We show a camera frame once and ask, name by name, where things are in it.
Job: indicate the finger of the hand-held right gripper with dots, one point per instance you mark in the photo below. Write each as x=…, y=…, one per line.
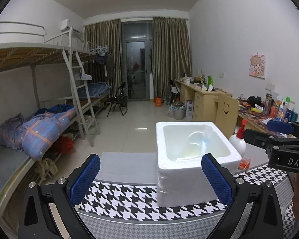
x=279, y=125
x=261, y=137

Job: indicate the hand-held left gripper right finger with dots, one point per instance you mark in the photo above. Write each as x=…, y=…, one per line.
x=216, y=179

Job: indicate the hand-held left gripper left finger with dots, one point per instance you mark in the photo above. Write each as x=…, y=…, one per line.
x=86, y=179

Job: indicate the white foam box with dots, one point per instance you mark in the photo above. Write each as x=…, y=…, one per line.
x=184, y=179

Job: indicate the group of toiletry bottles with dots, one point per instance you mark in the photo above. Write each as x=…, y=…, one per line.
x=281, y=109

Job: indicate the cluttered wooden desk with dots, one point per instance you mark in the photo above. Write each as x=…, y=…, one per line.
x=251, y=118

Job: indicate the white lotion bottle red pump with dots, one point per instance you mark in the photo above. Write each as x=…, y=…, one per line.
x=239, y=144

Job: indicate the red snack packet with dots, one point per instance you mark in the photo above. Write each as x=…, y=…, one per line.
x=244, y=164

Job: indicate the black headphones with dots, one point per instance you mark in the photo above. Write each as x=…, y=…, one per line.
x=254, y=101

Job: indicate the red plastic bag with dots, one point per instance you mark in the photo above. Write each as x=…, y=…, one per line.
x=64, y=144

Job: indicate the olive cloth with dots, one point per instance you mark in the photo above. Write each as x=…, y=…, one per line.
x=46, y=169

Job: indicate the wooden chair with smiley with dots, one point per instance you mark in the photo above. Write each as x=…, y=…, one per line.
x=226, y=114

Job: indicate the houndstooth table mat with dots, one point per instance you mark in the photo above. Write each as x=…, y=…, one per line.
x=129, y=199

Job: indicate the blue checked quilt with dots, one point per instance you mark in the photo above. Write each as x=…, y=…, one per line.
x=42, y=129

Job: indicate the light wooden desk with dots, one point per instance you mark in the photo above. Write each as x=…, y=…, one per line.
x=201, y=104

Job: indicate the white carton box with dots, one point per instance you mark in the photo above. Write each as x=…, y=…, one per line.
x=189, y=109

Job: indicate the white bunk bed ladder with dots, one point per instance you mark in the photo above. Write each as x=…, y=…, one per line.
x=81, y=104

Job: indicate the green plastic stand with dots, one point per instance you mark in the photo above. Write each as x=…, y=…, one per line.
x=209, y=80

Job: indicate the grey waste bin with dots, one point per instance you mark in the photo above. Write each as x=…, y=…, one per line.
x=179, y=112

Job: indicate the black folding chair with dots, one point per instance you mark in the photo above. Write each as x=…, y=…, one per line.
x=118, y=99

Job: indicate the blue mattress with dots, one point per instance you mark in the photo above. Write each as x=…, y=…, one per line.
x=96, y=89

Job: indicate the orange floor container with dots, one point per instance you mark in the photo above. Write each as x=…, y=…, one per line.
x=158, y=102

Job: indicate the glass balcony door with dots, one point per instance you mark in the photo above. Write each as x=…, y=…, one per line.
x=135, y=72

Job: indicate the brown curtain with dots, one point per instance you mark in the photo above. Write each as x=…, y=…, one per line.
x=104, y=52
x=172, y=54

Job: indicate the hanging dark clothes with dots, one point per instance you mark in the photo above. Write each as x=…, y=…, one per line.
x=101, y=57

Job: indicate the white metal bunk bed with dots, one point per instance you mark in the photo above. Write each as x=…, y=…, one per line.
x=20, y=54
x=94, y=47

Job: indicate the white air conditioner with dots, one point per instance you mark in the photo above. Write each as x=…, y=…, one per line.
x=67, y=25

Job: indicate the pink cartoon wall poster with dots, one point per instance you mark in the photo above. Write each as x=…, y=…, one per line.
x=257, y=66

